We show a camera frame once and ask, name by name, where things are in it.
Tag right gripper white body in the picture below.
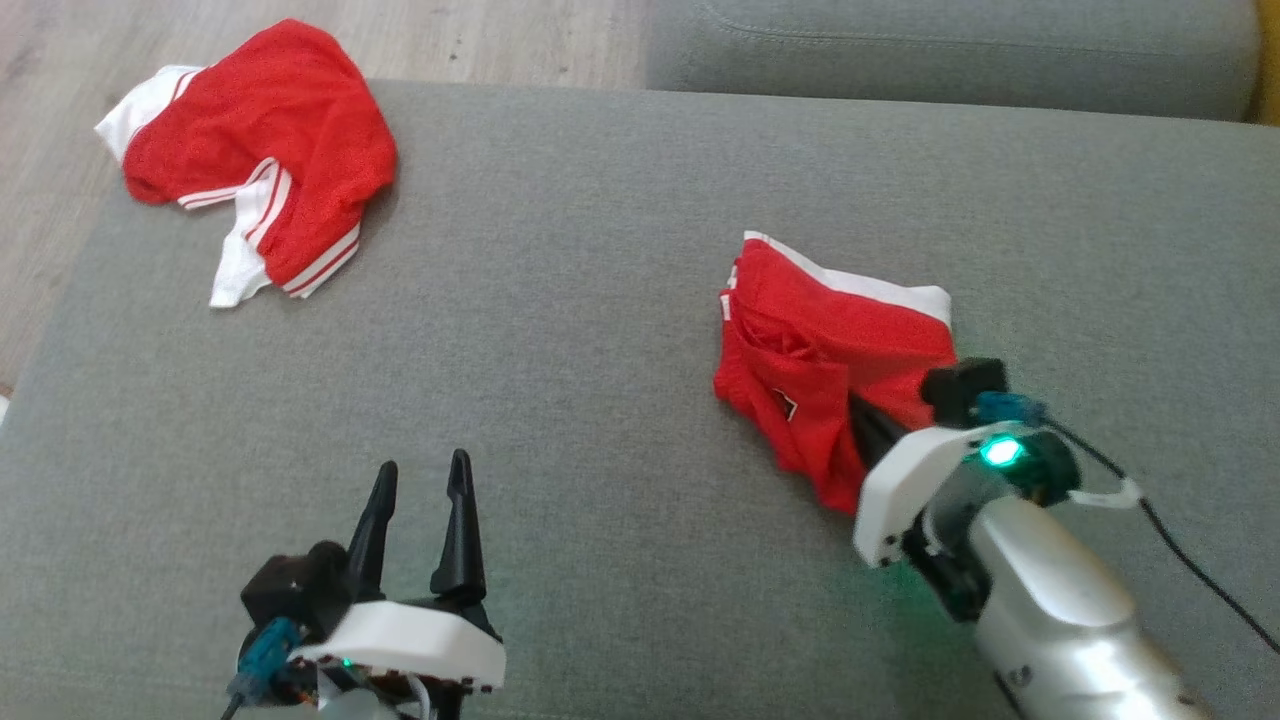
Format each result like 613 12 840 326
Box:
853 424 1003 623

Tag red shirt with white sleeves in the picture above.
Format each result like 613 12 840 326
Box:
95 18 399 309

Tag left blue cable connector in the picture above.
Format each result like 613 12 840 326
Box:
227 616 303 701

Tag blue cable connector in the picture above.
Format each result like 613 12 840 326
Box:
227 616 303 701
975 391 1047 427

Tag wide grey sofa seat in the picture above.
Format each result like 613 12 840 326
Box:
0 80 1280 720

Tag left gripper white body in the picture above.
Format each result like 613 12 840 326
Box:
288 598 507 703

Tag right blue cable connector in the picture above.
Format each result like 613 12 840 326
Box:
975 391 1047 427

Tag yellow sofa backrest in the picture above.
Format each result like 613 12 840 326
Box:
1255 0 1280 126

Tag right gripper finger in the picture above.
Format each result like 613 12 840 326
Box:
848 393 893 474
850 392 914 458

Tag white cable clip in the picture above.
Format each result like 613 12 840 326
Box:
1065 477 1143 512

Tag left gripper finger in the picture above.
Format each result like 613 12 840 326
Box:
345 460 400 603
430 448 489 606

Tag grey sofa cushion with seam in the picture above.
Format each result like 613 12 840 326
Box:
648 0 1261 123

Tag right thin black cable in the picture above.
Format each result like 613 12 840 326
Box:
1040 418 1280 656

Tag red shorts with white stripe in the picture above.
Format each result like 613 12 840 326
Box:
713 230 961 516

